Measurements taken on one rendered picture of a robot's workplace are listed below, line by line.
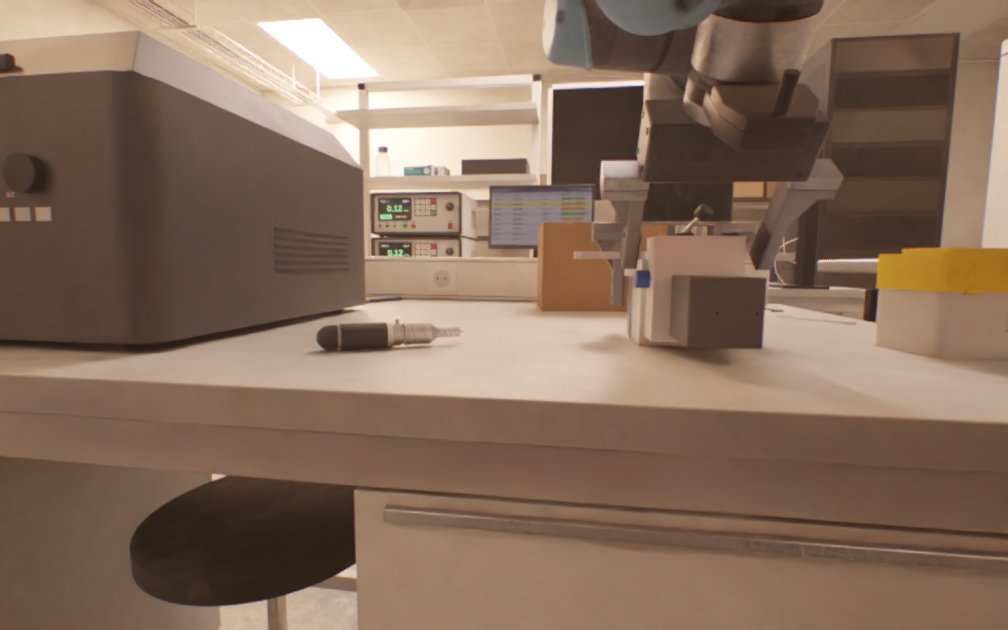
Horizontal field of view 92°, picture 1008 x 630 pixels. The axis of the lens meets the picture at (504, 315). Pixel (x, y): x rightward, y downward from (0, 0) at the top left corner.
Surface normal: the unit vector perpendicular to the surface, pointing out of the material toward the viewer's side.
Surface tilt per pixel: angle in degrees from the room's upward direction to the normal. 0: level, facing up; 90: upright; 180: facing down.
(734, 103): 40
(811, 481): 90
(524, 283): 90
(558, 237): 90
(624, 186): 130
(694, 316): 90
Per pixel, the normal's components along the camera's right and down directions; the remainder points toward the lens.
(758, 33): -0.35, 0.68
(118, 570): 0.99, 0.03
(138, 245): 0.51, 0.09
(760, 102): -0.07, -0.70
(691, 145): -0.09, 0.72
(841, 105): -0.15, 0.10
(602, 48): 0.08, 0.87
